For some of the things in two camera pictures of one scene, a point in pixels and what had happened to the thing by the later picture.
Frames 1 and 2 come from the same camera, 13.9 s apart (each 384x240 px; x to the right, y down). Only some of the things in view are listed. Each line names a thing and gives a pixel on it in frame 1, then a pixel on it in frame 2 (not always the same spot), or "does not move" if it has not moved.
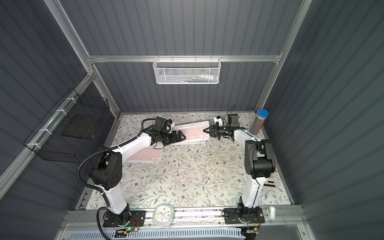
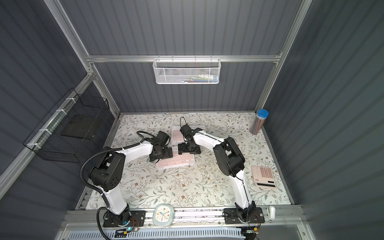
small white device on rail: x=271 y=213 does not move
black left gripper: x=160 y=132 to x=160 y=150
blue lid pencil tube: x=257 y=124 does not move
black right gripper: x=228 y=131 to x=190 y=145
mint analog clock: x=163 y=215 does not move
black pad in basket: x=81 y=126 does not move
